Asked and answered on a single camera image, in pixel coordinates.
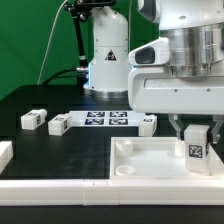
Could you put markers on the black camera stand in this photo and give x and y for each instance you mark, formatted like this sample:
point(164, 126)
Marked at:
point(80, 11)

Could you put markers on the white square tabletop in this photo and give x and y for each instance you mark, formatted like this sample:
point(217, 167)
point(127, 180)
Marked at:
point(156, 158)

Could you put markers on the white U-shaped fence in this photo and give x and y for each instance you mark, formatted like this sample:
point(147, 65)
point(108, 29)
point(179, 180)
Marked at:
point(112, 192)

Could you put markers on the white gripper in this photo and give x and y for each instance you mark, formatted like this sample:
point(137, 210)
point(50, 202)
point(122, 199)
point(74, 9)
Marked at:
point(155, 90)

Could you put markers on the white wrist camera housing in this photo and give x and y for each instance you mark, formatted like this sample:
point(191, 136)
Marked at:
point(154, 53)

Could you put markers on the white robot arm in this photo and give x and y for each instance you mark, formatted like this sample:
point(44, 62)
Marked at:
point(181, 72)

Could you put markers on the white marker base plate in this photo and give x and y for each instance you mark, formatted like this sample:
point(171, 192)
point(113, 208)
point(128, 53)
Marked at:
point(115, 118)

